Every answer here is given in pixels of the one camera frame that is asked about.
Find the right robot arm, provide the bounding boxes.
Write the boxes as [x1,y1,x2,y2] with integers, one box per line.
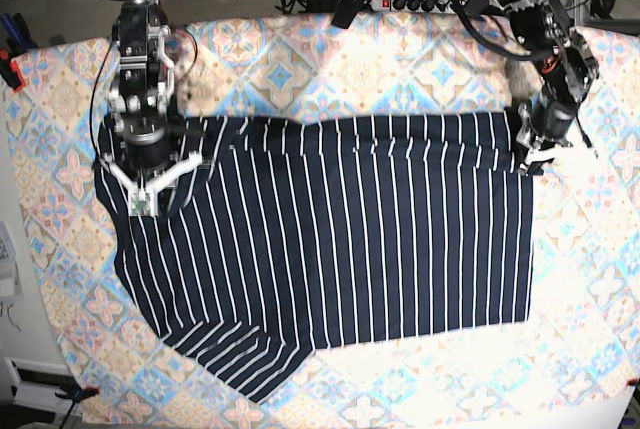
[97,0,206,217]

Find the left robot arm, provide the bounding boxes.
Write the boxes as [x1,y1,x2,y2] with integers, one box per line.
[450,0,599,175]

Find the white papers left edge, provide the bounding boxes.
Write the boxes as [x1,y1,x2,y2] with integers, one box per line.
[0,223,23,302]

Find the red black clamp upper left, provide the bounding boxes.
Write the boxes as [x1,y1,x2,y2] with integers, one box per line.
[0,49,25,92]

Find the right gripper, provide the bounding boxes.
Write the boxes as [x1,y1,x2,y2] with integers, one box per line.
[97,116,213,214]

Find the patterned pastel tablecloth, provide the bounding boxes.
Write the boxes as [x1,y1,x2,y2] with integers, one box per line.
[1,15,639,428]

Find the white box lower left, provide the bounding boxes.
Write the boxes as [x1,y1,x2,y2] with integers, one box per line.
[4,357,75,415]

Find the navy white striped T-shirt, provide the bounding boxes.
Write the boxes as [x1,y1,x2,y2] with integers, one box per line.
[94,113,533,403]

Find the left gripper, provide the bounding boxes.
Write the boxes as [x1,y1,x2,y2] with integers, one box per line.
[517,92,578,176]

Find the black remote-like device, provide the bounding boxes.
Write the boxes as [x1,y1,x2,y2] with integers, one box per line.
[331,0,368,29]

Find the white power strip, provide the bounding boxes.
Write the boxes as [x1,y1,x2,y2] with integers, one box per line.
[365,0,455,15]

